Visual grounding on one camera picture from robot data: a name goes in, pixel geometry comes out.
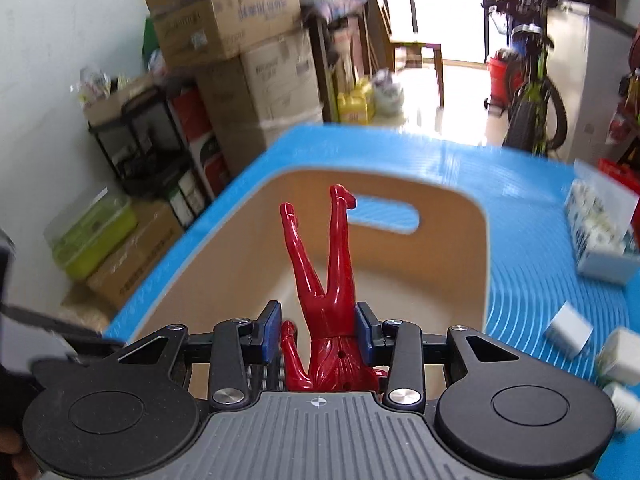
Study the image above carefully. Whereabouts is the beige plastic storage bin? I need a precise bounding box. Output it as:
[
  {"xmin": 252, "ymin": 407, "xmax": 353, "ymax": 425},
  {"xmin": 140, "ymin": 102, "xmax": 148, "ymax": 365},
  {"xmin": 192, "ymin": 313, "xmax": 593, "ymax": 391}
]
[{"xmin": 115, "ymin": 170, "xmax": 489, "ymax": 411}]

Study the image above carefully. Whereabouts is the lower stacked cardboard box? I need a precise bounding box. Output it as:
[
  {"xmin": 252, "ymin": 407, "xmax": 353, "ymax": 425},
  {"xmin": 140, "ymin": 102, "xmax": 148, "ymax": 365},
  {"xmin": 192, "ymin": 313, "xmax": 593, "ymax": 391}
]
[{"xmin": 195, "ymin": 29, "xmax": 323, "ymax": 177}]

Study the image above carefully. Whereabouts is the green lidded food container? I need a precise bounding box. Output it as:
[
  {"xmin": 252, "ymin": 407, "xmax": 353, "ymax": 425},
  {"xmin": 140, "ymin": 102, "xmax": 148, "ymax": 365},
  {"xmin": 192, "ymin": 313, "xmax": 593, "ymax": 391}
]
[{"xmin": 43, "ymin": 185, "xmax": 138, "ymax": 282}]

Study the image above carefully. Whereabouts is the white chest freezer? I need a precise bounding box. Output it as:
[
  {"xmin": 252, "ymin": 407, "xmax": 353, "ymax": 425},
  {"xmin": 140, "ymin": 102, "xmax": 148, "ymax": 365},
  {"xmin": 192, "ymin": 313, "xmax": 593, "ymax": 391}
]
[{"xmin": 548, "ymin": 1, "xmax": 636, "ymax": 165}]

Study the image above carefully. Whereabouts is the wooden chair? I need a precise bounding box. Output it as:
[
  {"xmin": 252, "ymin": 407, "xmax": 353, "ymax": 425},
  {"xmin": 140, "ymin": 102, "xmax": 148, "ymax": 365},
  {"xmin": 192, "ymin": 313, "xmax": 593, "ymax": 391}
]
[{"xmin": 370, "ymin": 0, "xmax": 445, "ymax": 107}]

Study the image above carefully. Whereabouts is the blue silicone table mat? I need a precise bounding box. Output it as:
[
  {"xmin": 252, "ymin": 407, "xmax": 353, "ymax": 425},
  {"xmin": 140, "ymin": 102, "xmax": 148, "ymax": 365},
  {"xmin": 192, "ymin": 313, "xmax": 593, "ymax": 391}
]
[{"xmin": 102, "ymin": 122, "xmax": 640, "ymax": 480}]

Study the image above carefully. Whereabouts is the white tissue box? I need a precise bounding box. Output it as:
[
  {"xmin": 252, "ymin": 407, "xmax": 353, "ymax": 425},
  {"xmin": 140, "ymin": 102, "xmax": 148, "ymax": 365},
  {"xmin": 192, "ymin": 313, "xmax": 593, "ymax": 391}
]
[{"xmin": 564, "ymin": 160, "xmax": 639, "ymax": 286}]

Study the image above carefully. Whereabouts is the red plastic figure toy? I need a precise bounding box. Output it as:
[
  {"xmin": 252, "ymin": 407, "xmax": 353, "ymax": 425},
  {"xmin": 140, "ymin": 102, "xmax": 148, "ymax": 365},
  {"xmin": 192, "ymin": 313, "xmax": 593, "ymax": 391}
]
[{"xmin": 280, "ymin": 184, "xmax": 386, "ymax": 392}]

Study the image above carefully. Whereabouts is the green black bicycle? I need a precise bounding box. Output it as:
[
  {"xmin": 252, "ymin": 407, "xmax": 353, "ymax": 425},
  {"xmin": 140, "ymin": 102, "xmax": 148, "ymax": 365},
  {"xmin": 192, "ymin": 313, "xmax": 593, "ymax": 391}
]
[{"xmin": 482, "ymin": 0, "xmax": 568, "ymax": 157}]

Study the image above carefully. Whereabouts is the top open cardboard box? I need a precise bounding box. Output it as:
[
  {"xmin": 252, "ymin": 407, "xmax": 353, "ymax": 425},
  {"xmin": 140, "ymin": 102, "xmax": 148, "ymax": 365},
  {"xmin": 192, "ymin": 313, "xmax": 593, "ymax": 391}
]
[{"xmin": 145, "ymin": 0, "xmax": 300, "ymax": 70}]

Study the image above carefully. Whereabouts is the floor cardboard box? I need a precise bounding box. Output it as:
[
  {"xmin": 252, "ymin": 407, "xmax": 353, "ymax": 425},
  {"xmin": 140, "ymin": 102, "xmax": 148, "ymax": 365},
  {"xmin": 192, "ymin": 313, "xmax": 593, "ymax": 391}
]
[{"xmin": 86, "ymin": 200, "xmax": 183, "ymax": 310}]

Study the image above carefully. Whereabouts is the white cube charger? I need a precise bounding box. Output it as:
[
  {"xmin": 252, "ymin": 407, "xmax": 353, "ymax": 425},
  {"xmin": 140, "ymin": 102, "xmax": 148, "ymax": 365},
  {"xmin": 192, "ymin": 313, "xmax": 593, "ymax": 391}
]
[{"xmin": 544, "ymin": 301, "xmax": 593, "ymax": 360}]

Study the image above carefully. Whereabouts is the black metal shelf rack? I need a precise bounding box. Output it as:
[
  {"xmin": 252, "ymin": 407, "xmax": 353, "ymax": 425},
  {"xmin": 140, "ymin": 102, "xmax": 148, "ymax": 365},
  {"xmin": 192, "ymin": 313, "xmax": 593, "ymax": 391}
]
[{"xmin": 84, "ymin": 82, "xmax": 212, "ymax": 229}]

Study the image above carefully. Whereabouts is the yellow oil jug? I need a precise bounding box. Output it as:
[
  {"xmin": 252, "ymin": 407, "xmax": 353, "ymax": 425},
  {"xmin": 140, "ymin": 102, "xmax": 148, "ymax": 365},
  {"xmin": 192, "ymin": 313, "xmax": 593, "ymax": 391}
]
[{"xmin": 336, "ymin": 77, "xmax": 375, "ymax": 126}]

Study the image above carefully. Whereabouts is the red shopping bag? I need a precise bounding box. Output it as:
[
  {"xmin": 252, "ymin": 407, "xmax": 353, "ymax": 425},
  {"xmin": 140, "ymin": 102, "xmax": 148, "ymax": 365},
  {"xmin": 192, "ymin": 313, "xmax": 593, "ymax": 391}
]
[{"xmin": 597, "ymin": 158, "xmax": 639, "ymax": 188}]

